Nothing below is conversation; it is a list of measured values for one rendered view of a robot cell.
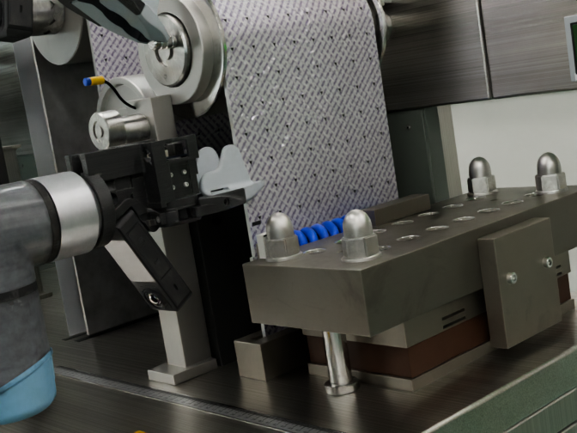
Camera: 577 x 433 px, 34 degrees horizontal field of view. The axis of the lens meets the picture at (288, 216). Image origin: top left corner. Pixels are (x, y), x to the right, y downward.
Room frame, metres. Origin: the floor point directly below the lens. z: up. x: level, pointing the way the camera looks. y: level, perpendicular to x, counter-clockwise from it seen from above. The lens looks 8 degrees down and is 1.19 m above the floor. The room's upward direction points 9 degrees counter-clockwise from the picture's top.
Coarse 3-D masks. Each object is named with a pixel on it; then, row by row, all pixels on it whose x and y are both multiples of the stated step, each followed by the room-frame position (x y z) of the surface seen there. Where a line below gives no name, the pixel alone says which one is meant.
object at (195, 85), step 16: (160, 0) 0.99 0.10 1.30; (176, 0) 0.97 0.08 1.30; (192, 16) 0.96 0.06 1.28; (192, 32) 0.96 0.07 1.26; (208, 32) 0.96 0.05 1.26; (192, 48) 0.96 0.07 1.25; (208, 48) 0.95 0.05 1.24; (144, 64) 1.03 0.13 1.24; (192, 64) 0.97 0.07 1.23; (208, 64) 0.96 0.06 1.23; (192, 80) 0.97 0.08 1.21; (208, 80) 0.97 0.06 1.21; (176, 96) 0.99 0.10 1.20; (192, 96) 0.98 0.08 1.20; (224, 96) 1.02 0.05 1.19
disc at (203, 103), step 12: (192, 0) 0.97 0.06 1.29; (204, 0) 0.96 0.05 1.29; (204, 12) 0.96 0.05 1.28; (216, 12) 0.95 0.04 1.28; (216, 24) 0.95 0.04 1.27; (216, 36) 0.95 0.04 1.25; (216, 48) 0.95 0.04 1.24; (216, 60) 0.96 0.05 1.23; (216, 72) 0.96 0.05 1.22; (216, 84) 0.96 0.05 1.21; (204, 96) 0.98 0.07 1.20; (216, 96) 0.97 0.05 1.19; (180, 108) 1.01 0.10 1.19; (192, 108) 1.00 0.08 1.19; (204, 108) 0.98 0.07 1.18
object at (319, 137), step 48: (240, 96) 0.97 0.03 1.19; (288, 96) 1.01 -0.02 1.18; (336, 96) 1.06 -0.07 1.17; (240, 144) 0.96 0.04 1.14; (288, 144) 1.01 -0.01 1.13; (336, 144) 1.05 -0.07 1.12; (384, 144) 1.11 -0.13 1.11; (288, 192) 1.00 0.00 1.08; (336, 192) 1.04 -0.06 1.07; (384, 192) 1.10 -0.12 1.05
